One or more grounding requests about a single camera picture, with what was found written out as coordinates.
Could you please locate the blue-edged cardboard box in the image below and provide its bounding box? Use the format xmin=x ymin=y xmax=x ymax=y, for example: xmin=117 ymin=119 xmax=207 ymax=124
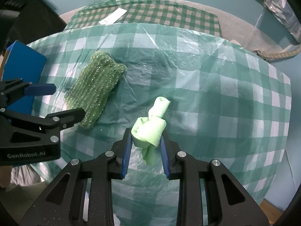
xmin=0 ymin=40 xmax=48 ymax=123

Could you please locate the person's left hand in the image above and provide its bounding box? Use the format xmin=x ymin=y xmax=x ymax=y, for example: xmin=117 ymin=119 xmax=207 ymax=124
xmin=0 ymin=166 xmax=13 ymax=188

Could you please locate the black draped garment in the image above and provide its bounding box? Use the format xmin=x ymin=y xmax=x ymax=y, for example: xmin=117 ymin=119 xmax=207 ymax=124
xmin=1 ymin=0 xmax=66 ymax=55

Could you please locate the dark green checkered cloth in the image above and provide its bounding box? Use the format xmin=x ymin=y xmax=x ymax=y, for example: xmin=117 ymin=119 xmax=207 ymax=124
xmin=65 ymin=0 xmax=222 ymax=37

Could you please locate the white paper envelope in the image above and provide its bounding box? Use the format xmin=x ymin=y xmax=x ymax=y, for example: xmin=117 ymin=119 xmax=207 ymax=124
xmin=98 ymin=8 xmax=127 ymax=26

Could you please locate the green sparkly knitted cloth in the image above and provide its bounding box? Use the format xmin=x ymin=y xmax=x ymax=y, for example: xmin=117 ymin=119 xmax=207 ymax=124
xmin=64 ymin=51 xmax=127 ymax=129

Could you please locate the light knotted cloth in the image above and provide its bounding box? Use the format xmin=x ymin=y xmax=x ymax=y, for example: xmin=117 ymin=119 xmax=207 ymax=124
xmin=131 ymin=96 xmax=170 ymax=165

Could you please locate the silver foil curtain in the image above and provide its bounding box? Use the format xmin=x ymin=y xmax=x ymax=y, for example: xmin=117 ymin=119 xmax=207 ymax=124
xmin=264 ymin=0 xmax=300 ymax=43

